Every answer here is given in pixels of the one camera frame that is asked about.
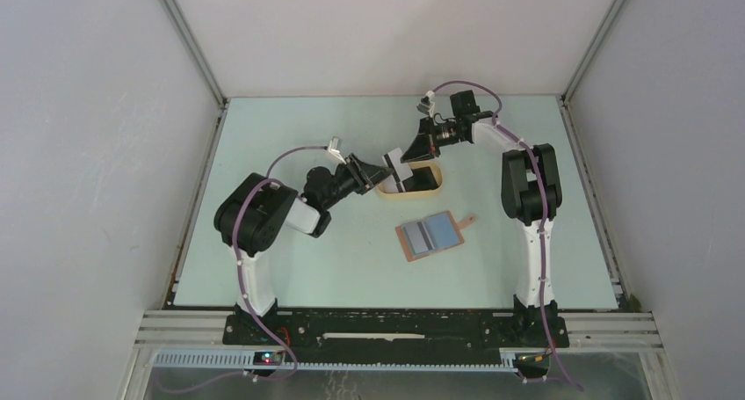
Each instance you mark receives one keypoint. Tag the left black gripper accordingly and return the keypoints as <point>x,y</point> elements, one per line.
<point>365,176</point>

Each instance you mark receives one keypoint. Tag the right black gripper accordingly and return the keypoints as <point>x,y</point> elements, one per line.
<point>424,146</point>

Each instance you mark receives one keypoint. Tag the white card black stripe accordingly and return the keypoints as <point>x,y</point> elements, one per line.
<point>401,171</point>

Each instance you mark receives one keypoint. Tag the beige oval card tray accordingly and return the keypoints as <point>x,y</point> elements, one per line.
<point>437,173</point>

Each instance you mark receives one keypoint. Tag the brown leather card holder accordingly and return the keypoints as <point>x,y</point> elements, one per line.
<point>445,231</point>

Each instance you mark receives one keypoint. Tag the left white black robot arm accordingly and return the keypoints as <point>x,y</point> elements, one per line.
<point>251,218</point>

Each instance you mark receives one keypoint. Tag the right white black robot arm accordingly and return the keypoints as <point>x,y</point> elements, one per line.
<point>530,188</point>

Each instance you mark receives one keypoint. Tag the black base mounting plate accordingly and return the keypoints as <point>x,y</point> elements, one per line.
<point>393,337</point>

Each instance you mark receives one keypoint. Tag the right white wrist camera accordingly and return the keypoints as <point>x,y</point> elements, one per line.
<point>426,104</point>

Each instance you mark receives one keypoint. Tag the aluminium frame rail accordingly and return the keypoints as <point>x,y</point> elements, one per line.
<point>182,337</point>

